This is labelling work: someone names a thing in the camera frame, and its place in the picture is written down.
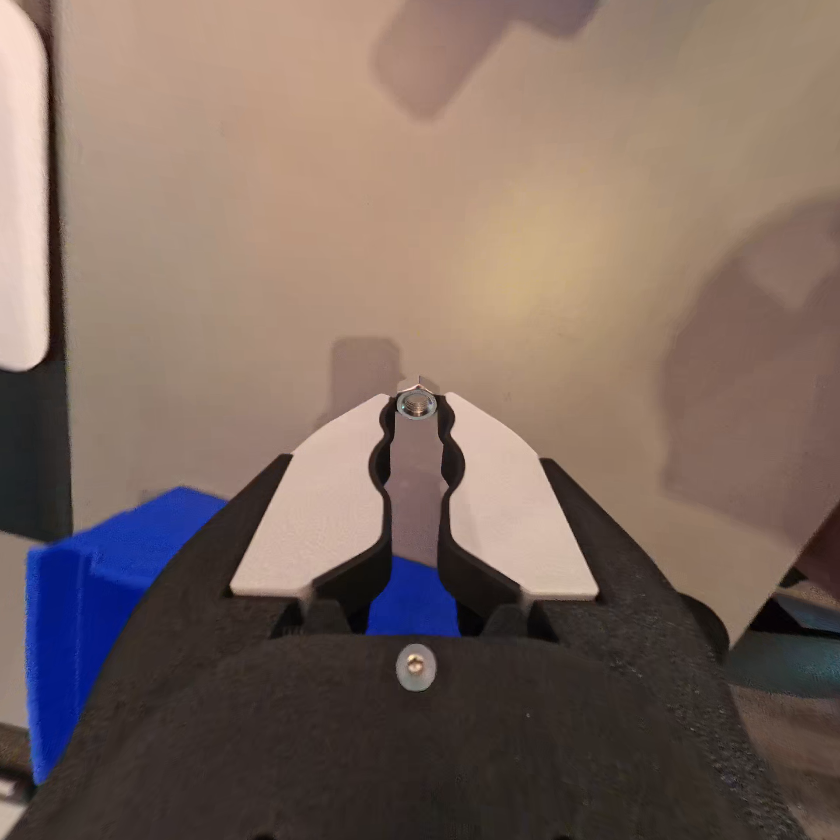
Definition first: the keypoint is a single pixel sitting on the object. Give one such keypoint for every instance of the silver hex nut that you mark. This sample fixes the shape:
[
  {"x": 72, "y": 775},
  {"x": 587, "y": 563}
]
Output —
[{"x": 417, "y": 386}]

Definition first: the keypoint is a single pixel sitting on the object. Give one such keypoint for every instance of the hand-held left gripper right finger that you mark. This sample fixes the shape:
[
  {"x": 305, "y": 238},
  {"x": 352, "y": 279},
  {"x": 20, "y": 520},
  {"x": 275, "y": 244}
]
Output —
[{"x": 518, "y": 518}]

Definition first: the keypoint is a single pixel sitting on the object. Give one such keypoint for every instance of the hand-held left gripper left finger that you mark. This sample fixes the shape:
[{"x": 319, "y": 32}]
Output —
[{"x": 315, "y": 518}]

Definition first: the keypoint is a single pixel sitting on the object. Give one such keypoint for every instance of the blue plastic tray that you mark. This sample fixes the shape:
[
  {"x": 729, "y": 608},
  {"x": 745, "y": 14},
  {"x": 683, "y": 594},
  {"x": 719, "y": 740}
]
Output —
[{"x": 79, "y": 590}]

